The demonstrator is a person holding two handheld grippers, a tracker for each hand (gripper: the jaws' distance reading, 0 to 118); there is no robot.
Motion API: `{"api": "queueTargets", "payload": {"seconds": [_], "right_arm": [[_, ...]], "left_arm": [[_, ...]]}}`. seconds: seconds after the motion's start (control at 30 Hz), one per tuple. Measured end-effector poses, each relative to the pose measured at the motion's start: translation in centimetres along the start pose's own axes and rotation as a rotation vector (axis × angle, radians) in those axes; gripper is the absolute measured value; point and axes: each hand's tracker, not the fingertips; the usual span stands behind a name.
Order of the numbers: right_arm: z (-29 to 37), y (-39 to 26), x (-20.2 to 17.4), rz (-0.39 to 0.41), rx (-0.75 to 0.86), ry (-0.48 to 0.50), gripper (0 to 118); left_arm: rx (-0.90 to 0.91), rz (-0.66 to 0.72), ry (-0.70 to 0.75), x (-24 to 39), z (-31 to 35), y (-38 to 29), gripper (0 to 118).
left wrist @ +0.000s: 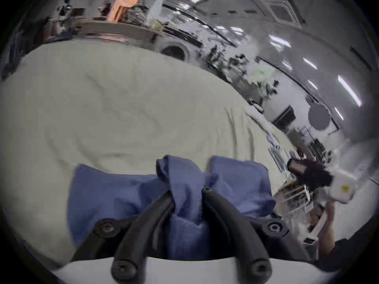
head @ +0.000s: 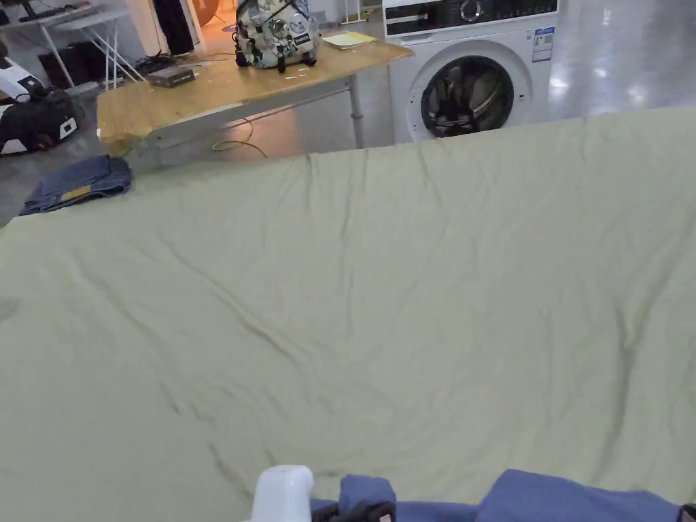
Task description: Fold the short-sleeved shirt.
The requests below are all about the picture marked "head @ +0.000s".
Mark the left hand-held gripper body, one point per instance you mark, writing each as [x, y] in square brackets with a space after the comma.
[283, 492]

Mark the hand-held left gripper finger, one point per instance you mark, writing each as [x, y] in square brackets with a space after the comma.
[359, 514]

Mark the folded blue jeans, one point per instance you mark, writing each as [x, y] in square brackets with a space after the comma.
[81, 182]

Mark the bed with pale green sheet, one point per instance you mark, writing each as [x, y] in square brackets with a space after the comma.
[380, 304]

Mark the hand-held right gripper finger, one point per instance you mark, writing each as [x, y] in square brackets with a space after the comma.
[689, 514]

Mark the blue garment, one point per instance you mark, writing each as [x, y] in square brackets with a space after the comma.
[538, 500]

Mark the white washing machine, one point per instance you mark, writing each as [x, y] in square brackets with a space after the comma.
[467, 32]

